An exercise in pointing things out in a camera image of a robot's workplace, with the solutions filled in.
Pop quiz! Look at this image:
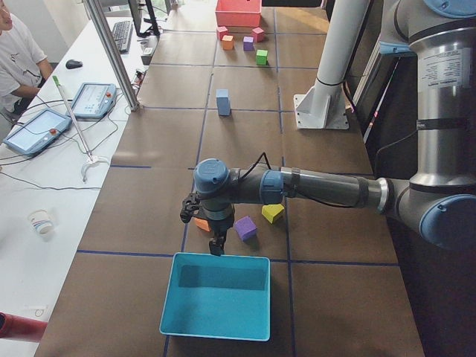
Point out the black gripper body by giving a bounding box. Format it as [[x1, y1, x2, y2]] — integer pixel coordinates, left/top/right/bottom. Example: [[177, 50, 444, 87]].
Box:
[[179, 193, 234, 237]]

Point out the light blue foam block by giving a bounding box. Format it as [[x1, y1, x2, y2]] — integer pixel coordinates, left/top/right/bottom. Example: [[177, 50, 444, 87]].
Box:
[[217, 103, 231, 116], [216, 89, 230, 107]]

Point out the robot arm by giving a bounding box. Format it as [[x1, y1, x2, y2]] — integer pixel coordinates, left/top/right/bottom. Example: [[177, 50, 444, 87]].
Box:
[[180, 1, 475, 255]]

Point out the orange foam block left side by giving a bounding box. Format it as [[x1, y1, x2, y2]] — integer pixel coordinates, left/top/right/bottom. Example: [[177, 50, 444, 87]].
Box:
[[194, 217, 210, 232]]

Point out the orange foam block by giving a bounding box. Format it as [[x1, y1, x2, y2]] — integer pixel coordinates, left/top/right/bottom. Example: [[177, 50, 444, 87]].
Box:
[[221, 35, 234, 51], [194, 217, 210, 232]]

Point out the purple foam block left side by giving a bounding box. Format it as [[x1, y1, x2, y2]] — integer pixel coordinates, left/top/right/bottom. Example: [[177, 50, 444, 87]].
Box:
[[234, 216, 257, 241]]

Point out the purple foam block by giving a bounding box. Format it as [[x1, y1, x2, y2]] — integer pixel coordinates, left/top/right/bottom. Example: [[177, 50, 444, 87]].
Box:
[[234, 216, 257, 241], [242, 36, 254, 51]]

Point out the yellow foam block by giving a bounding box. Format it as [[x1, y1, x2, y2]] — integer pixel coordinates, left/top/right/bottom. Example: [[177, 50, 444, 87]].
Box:
[[261, 204, 285, 224]]

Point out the teal plastic bin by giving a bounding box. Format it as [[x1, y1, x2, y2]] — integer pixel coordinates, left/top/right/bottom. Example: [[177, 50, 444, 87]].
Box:
[[159, 252, 271, 341]]

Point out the green tipped white stick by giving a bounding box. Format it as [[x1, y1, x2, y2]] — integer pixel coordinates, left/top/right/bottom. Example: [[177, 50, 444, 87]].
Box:
[[52, 75, 109, 182]]

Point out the green foam block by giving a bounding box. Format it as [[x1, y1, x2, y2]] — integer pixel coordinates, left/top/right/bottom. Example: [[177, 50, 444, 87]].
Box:
[[255, 49, 268, 65]]

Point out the teach pendant far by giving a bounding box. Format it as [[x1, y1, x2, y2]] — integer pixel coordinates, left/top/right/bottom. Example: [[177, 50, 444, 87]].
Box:
[[71, 83, 117, 121]]

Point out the teach pendant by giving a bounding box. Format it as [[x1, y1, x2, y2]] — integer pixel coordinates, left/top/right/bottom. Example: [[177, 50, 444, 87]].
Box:
[[3, 109, 72, 156], [71, 83, 117, 121]]

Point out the orange foam block right side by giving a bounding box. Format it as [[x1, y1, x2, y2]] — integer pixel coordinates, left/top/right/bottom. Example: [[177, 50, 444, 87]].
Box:
[[221, 35, 234, 51]]

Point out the purple foam block right side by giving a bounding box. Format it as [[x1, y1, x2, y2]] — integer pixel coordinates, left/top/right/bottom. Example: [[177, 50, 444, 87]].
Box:
[[242, 36, 254, 51]]

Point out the paper cup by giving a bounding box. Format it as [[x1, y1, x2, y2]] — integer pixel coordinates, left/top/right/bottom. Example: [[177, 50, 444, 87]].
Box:
[[28, 209, 54, 235]]

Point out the crimson foam block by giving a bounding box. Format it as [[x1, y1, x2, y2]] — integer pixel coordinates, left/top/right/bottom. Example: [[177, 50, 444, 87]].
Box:
[[216, 26, 229, 41], [251, 27, 266, 43]]

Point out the red plastic bin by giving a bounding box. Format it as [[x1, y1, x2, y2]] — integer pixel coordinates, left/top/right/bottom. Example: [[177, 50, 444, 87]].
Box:
[[215, 0, 262, 28]]

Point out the teach pendant near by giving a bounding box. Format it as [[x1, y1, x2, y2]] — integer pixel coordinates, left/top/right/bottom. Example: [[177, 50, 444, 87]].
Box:
[[3, 109, 72, 156]]

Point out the black keyboard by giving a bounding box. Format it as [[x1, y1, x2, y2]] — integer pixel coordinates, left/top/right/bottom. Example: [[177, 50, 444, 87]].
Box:
[[112, 20, 132, 54]]

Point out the black computer mouse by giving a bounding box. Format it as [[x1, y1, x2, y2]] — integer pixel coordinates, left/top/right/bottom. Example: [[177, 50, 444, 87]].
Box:
[[65, 59, 83, 69]]

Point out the red cylinder object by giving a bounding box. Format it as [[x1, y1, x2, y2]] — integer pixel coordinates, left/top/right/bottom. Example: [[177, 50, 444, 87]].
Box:
[[1, 312, 48, 342]]

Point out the black monitor stand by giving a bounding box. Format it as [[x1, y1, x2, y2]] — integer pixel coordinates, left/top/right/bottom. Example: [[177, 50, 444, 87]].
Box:
[[128, 0, 161, 38]]

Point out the seated person white shirt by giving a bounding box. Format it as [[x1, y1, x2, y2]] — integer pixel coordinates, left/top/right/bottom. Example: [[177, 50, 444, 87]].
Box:
[[0, 5, 55, 120]]

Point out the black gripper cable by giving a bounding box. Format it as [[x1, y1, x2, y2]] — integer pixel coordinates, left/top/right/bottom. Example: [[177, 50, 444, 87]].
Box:
[[239, 151, 358, 209]]

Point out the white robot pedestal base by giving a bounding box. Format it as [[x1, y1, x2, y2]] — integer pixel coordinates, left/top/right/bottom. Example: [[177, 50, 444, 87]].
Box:
[[294, 0, 370, 129]]

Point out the aluminium frame post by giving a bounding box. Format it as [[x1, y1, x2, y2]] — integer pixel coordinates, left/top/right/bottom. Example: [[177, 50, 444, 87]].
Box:
[[83, 1, 145, 112]]

